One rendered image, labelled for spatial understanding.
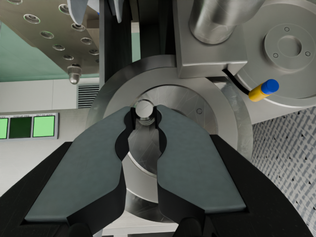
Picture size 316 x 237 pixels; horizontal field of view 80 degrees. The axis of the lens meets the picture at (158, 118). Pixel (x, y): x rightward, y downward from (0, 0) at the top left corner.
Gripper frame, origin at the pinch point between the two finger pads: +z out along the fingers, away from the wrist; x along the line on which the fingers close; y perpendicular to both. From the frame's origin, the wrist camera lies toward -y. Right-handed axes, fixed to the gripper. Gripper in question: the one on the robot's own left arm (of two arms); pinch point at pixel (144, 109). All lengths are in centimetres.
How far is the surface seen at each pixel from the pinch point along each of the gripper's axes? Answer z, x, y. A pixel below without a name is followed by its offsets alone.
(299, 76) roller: 5.8, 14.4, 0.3
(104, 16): 11.1, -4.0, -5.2
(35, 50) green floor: 229, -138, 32
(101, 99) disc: 4.7, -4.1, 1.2
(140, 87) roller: 4.5, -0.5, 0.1
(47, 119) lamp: 32.3, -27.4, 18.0
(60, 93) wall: 267, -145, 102
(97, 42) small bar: 28.9, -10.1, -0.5
